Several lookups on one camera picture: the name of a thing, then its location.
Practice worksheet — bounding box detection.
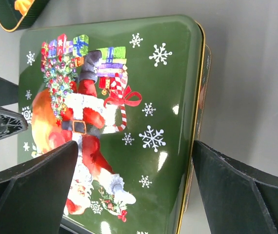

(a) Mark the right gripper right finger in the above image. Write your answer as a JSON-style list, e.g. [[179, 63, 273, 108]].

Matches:
[[192, 141, 278, 234]]

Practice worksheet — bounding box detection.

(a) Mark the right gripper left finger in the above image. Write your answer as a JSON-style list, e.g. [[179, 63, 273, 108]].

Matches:
[[0, 141, 78, 234]]

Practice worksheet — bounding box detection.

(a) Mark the green christmas cookie tin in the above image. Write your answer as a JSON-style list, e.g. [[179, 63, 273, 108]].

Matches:
[[183, 45, 211, 212]]

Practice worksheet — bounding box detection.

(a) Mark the gold tin lid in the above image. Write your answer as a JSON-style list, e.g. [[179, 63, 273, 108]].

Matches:
[[18, 15, 208, 234]]

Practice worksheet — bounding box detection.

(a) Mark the black cookie tray gold rim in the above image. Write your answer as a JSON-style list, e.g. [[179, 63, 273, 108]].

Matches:
[[0, 0, 49, 32]]

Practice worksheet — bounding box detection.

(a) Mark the round orange cookie right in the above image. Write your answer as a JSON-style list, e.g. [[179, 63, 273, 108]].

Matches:
[[14, 0, 34, 15]]

